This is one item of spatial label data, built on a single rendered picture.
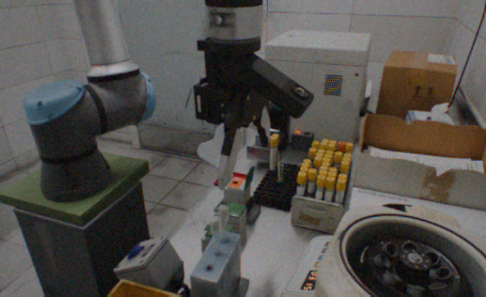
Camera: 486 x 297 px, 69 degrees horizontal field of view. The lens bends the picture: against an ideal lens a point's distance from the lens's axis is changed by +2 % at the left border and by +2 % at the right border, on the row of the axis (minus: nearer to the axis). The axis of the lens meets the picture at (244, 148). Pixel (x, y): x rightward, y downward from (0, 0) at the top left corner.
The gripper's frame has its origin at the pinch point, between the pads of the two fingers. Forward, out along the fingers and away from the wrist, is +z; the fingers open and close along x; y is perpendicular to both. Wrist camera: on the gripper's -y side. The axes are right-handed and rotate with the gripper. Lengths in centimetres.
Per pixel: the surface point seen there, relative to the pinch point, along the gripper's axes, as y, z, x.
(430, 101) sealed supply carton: -25, 15, -89
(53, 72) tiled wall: 248, 50, -134
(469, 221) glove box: -34.1, 12.5, -19.7
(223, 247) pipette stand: -0.4, 8.6, 9.5
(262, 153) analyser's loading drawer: 11.7, 15.7, -30.8
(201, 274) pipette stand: -0.5, 8.4, 15.4
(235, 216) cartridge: 3.8, 12.5, -1.6
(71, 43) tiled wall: 240, 30, -152
